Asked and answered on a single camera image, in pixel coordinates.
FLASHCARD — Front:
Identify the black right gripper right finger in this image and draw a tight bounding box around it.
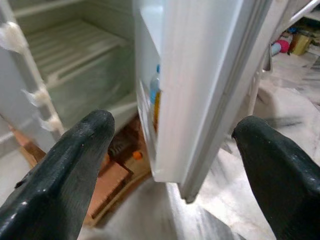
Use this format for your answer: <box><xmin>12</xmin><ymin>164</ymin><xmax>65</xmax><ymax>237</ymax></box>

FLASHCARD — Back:
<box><xmin>231</xmin><ymin>115</ymin><xmax>320</xmax><ymax>240</ymax></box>

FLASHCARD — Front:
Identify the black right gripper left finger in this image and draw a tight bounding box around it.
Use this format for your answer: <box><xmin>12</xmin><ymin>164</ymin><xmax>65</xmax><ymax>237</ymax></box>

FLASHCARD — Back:
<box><xmin>0</xmin><ymin>109</ymin><xmax>116</xmax><ymax>240</ymax></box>

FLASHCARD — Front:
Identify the white fridge cabinet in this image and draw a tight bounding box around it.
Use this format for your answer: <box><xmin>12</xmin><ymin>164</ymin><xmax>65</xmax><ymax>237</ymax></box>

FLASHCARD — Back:
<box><xmin>0</xmin><ymin>0</ymin><xmax>141</xmax><ymax>153</ymax></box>

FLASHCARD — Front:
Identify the white fridge shelf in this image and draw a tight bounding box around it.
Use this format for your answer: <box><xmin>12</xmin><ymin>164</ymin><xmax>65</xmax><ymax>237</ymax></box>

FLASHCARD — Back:
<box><xmin>12</xmin><ymin>0</ymin><xmax>87</xmax><ymax>20</ymax></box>
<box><xmin>24</xmin><ymin>19</ymin><xmax>133</xmax><ymax>86</ymax></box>

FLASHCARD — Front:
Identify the orange brick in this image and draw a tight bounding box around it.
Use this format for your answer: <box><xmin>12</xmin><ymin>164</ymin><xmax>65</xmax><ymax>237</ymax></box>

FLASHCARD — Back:
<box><xmin>82</xmin><ymin>159</ymin><xmax>133</xmax><ymax>226</ymax></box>
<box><xmin>8</xmin><ymin>124</ymin><xmax>47</xmax><ymax>169</ymax></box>

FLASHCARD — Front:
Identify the orange drink bottle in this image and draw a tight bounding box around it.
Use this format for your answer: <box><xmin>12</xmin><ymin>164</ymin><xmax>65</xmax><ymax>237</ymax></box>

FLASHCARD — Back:
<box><xmin>152</xmin><ymin>90</ymin><xmax>163</xmax><ymax>131</ymax></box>

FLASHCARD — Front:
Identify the light blue tube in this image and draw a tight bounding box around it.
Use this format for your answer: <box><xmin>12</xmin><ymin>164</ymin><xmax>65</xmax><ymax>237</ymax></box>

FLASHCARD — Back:
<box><xmin>271</xmin><ymin>42</ymin><xmax>282</xmax><ymax>56</ymax></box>

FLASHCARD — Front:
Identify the pink-red round item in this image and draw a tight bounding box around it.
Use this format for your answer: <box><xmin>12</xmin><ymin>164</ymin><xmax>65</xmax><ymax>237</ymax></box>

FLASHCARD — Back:
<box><xmin>277</xmin><ymin>39</ymin><xmax>291</xmax><ymax>54</ymax></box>

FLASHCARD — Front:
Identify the blue-capped clear bottle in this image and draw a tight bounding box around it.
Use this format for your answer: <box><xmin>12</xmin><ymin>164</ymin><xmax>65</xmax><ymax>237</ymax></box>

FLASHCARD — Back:
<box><xmin>149</xmin><ymin>64</ymin><xmax>162</xmax><ymax>105</ymax></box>

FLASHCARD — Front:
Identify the yellow box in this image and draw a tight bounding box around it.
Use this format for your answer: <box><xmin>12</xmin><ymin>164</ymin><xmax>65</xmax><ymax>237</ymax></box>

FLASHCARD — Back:
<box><xmin>289</xmin><ymin>33</ymin><xmax>312</xmax><ymax>56</ymax></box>

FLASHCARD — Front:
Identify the white shelf unit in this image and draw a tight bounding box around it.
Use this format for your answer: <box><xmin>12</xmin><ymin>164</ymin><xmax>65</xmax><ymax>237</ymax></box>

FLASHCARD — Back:
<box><xmin>282</xmin><ymin>7</ymin><xmax>320</xmax><ymax>71</ymax></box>

